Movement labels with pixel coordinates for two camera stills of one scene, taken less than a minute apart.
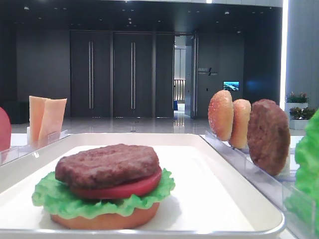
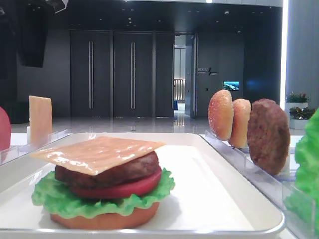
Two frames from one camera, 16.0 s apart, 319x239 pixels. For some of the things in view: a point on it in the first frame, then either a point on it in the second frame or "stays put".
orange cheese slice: x=51 y=120 → x=95 y=154
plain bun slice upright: x=240 y=123 stays put
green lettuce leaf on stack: x=60 y=199 stays put
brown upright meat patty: x=268 y=136 stays put
